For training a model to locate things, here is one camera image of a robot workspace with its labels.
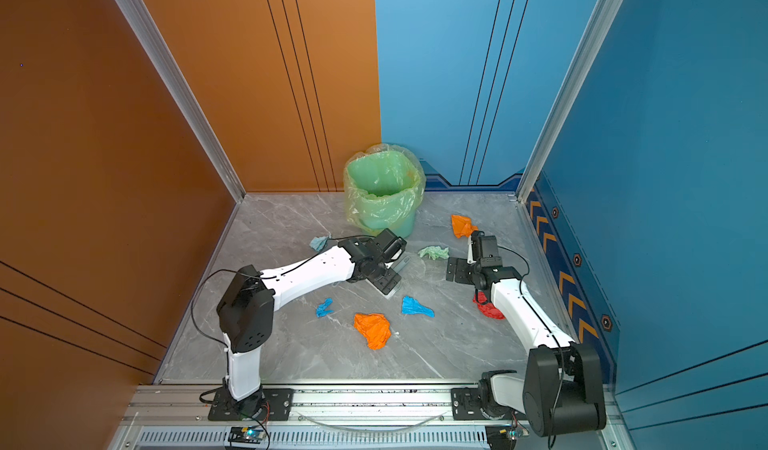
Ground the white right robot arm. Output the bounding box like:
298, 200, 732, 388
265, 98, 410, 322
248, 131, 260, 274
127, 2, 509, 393
467, 230, 607, 441

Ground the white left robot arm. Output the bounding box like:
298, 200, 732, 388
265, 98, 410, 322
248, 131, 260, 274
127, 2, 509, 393
216, 229, 407, 402

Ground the green trash bin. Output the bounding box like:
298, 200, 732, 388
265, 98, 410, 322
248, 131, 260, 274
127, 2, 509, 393
360, 210, 416, 238

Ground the red paper scrap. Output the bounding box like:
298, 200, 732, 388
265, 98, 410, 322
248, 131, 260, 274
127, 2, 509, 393
473, 292, 505, 320

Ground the mint green paper scrap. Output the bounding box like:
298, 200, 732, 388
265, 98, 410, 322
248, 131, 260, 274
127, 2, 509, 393
417, 245, 450, 261

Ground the small orange paper scrap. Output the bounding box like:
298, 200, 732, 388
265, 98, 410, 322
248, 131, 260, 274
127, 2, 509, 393
451, 215, 479, 238

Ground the bright blue paper scrap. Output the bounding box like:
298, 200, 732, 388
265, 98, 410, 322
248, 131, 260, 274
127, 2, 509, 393
401, 296, 435, 318

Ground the pale blue paper scrap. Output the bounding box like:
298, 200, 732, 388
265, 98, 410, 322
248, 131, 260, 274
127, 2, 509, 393
310, 236, 330, 253

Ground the large orange paper scrap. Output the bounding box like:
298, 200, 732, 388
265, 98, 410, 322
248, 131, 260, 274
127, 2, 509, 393
354, 313, 391, 350

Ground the small blue twisted scrap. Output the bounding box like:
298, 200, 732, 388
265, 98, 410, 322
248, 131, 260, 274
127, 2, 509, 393
316, 298, 334, 318

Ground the left green circuit board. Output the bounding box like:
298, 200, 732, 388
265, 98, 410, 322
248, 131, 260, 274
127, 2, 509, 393
227, 426, 270, 449

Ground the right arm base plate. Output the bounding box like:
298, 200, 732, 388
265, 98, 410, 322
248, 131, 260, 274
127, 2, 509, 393
450, 387, 494, 421

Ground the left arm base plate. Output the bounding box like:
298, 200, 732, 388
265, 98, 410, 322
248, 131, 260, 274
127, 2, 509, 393
201, 386, 294, 423

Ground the aluminium front rail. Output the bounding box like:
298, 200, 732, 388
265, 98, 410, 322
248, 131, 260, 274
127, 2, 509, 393
119, 382, 619, 428

